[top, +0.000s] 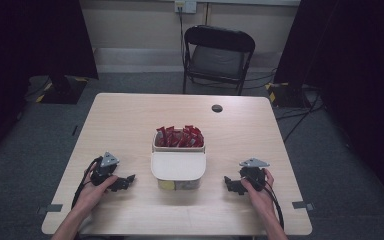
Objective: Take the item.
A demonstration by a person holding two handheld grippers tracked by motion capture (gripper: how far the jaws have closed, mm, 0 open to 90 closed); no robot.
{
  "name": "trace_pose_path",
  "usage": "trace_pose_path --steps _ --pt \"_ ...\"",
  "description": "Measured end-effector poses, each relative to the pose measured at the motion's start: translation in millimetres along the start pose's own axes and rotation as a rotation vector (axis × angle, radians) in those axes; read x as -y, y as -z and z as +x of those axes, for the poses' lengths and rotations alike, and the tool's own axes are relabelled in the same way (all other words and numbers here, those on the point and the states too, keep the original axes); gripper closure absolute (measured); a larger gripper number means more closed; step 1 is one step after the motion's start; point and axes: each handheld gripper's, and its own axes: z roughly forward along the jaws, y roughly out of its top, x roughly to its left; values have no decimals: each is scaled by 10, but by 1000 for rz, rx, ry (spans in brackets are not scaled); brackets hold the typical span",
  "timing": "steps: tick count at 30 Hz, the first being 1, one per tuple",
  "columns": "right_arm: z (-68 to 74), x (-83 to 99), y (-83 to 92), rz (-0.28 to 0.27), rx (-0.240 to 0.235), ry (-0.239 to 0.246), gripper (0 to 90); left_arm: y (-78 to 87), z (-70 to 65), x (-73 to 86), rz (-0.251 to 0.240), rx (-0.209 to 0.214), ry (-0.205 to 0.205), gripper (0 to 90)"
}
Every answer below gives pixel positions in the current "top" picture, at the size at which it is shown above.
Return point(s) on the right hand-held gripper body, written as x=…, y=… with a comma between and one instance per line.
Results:
x=254, y=176

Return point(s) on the black stand base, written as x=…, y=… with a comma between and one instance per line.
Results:
x=288, y=95
x=63, y=90

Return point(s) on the white box lid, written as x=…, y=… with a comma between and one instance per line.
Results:
x=178, y=165

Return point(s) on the white wall socket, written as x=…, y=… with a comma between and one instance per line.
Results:
x=185, y=5

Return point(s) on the white storage box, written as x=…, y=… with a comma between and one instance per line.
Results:
x=180, y=184

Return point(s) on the person's left hand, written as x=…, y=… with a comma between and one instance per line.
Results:
x=91, y=195

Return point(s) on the person's right hand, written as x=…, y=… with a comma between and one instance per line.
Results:
x=262, y=200

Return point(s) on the dark curtain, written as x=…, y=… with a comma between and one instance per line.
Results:
x=30, y=50
x=356, y=66

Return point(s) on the pile of red packets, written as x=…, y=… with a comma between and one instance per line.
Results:
x=180, y=137

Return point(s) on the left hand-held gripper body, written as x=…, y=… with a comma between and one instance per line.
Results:
x=101, y=171

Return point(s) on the black folding chair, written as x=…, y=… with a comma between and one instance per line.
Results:
x=217, y=56

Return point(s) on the grey tape strip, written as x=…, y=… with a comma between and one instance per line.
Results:
x=302, y=205
x=50, y=208

